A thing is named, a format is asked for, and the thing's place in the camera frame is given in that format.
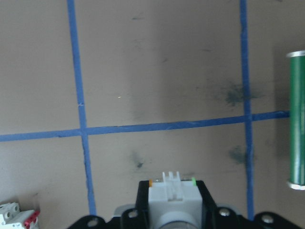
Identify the green belt conveyor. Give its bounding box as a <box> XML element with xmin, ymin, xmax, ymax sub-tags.
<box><xmin>285</xmin><ymin>50</ymin><xmax>305</xmax><ymax>191</ymax></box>

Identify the white red circuit breaker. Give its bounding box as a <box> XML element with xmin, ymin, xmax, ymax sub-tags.
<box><xmin>0</xmin><ymin>202</ymin><xmax>41</xmax><ymax>229</ymax></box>

